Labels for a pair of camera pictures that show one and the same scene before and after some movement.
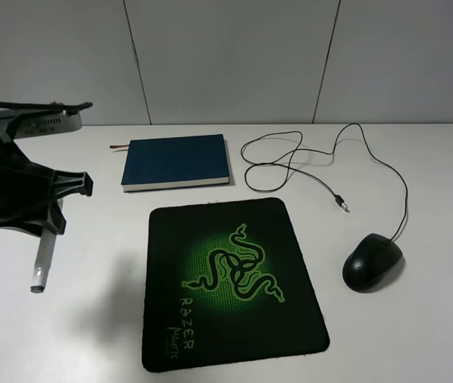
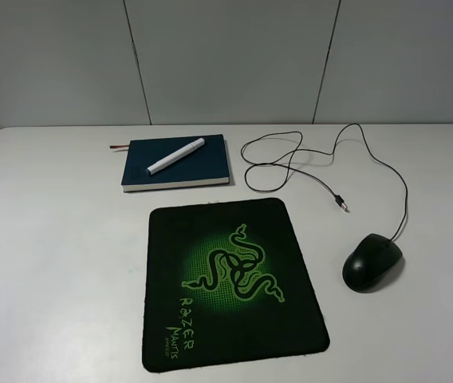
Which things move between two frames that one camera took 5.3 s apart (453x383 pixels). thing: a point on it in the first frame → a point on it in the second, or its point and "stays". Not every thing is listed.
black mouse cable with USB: (267, 163) stays
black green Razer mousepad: (225, 282) stays
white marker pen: (46, 247) → (198, 143)
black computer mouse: (373, 258) stays
